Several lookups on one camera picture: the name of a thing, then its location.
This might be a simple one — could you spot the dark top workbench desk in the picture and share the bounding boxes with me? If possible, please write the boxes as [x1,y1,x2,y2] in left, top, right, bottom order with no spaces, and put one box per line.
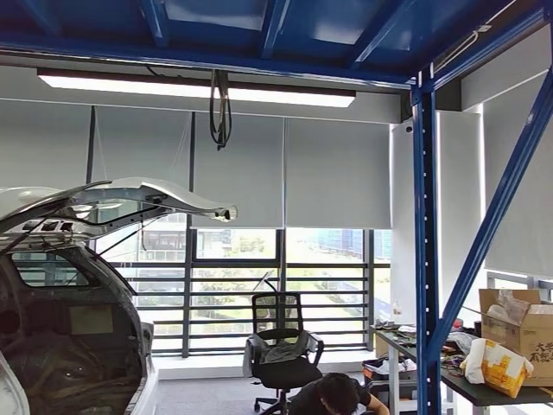
[370,323,553,415]

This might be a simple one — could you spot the grey roller blind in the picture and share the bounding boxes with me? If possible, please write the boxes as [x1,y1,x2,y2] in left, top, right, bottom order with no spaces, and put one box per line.
[0,99,90,193]
[285,117,392,230]
[93,107,192,190]
[193,112,285,229]

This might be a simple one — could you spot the dark window guard railing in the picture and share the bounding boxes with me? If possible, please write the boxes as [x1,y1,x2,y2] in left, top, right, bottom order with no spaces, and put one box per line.
[109,260,392,352]

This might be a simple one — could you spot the white open car tailgate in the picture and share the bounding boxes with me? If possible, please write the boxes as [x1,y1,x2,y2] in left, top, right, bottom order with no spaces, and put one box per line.
[0,177,238,253]

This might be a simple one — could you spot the grey jacket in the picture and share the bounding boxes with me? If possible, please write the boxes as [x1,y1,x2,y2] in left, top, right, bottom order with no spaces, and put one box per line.
[243,330,315,376]

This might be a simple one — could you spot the black mesh office chair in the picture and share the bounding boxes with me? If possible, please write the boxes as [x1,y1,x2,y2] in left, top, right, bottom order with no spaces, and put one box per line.
[244,273,324,415]

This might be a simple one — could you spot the blue steel shelving rack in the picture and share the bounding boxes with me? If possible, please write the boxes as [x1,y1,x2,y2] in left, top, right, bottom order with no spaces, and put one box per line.
[0,0,553,415]

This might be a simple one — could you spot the person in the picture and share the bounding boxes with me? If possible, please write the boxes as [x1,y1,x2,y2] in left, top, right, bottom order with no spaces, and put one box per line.
[288,372,391,415]

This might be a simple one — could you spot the black orange tool case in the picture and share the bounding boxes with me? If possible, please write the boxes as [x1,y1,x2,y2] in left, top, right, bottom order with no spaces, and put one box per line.
[362,357,418,402]

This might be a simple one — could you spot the crumpled plastic wrap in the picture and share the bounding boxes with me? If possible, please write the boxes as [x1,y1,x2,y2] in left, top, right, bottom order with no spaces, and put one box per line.
[486,290,530,325]

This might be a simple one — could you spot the white car body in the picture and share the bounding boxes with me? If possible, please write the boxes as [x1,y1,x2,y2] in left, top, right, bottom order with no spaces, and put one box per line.
[0,186,160,415]

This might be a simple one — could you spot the white yellow plastic bag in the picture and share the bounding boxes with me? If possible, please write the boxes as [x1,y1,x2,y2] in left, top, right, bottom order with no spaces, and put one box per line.
[459,337,534,399]

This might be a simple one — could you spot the printed cardboard box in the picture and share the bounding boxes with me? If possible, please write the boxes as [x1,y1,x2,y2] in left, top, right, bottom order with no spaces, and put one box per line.
[478,288,553,386]

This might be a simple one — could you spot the black hanging cable loop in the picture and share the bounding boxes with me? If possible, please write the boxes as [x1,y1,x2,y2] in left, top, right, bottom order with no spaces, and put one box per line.
[209,69,233,152]

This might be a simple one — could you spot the tangle of wires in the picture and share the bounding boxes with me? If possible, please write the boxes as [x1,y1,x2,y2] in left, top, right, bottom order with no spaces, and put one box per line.
[440,329,476,367]

